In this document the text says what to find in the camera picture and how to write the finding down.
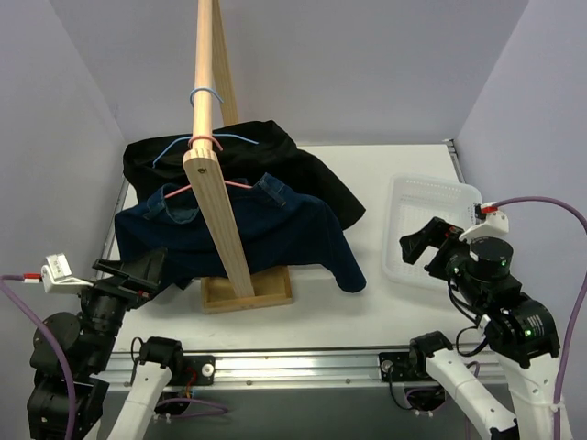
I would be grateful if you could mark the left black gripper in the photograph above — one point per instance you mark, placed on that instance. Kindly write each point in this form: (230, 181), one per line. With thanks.
(125, 279)

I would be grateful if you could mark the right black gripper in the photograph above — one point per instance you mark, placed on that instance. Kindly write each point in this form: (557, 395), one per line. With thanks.
(440, 247)

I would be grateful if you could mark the pink wire hanger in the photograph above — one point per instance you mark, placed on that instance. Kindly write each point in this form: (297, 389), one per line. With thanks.
(189, 187)

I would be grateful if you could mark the dark blue denim skirt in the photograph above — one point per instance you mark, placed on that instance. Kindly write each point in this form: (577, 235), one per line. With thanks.
(277, 227)

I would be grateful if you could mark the black pleated skirt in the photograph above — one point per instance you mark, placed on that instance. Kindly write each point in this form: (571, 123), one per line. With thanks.
(249, 150)

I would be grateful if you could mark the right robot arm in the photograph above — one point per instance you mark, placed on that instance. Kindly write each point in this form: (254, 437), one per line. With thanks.
(520, 331)

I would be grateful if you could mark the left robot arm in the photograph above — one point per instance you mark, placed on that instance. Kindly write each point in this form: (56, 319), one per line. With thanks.
(69, 350)

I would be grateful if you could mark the white plastic basket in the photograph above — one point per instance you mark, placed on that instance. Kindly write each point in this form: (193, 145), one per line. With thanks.
(412, 201)

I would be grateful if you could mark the wooden clothes rack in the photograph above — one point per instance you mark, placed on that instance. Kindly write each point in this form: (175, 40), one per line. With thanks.
(239, 290)

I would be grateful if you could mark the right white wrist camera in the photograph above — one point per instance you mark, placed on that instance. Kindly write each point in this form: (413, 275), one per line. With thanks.
(490, 222)

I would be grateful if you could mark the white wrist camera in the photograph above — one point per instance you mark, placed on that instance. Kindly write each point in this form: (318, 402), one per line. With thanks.
(56, 276)
(490, 222)

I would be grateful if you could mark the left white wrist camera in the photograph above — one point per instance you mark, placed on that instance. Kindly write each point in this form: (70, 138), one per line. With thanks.
(56, 276)

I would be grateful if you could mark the aluminium mounting rail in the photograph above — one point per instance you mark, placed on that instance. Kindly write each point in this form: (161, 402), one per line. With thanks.
(355, 368)

